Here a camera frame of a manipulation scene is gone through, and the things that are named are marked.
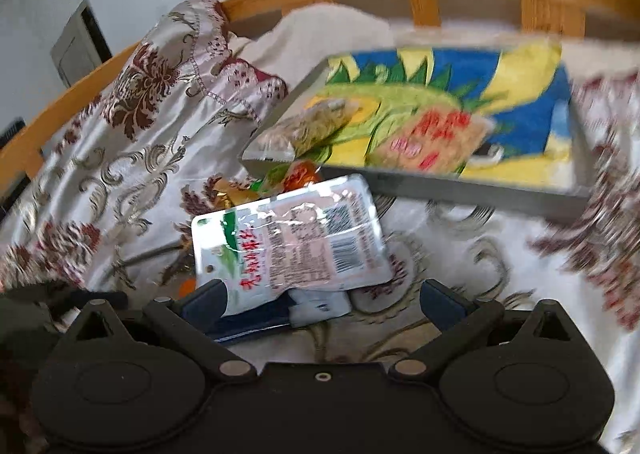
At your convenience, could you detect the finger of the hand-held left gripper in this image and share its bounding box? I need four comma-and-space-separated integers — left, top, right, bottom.
30, 284, 129, 309

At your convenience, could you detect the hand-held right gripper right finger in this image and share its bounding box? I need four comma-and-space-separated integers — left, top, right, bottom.
390, 280, 583, 380

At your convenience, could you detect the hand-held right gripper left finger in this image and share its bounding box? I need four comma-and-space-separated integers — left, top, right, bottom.
65, 280, 253, 380

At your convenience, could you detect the dark blue snack packet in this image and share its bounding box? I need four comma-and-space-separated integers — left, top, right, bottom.
202, 290, 351, 342

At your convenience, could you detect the white green snack packet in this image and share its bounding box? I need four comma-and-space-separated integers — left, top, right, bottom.
191, 173, 393, 317

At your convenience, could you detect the grey cardboard tray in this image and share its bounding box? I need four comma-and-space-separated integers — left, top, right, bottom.
239, 46, 597, 221

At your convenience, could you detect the gold foil snack packet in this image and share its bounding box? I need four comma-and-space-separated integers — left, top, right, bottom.
210, 176, 262, 208

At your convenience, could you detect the floral satin blanket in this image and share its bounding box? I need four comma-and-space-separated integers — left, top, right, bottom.
0, 49, 640, 454

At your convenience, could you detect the orange red snack packet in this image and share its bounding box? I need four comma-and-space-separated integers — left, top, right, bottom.
260, 159, 322, 196

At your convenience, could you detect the rice cracker packet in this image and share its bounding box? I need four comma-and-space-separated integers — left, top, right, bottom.
372, 109, 494, 173

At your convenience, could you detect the colourful drawing paper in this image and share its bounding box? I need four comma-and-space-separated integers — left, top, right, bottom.
300, 46, 574, 176

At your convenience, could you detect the clear nut snack packet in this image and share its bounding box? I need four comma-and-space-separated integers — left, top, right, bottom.
259, 98, 362, 161

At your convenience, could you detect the floral satin pillow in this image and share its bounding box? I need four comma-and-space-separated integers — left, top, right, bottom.
97, 0, 289, 145

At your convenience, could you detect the cream pillow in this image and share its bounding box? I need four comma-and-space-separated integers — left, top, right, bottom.
229, 3, 401, 85

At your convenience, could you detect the grey wall cabinet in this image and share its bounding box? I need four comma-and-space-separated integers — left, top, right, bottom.
50, 0, 114, 88

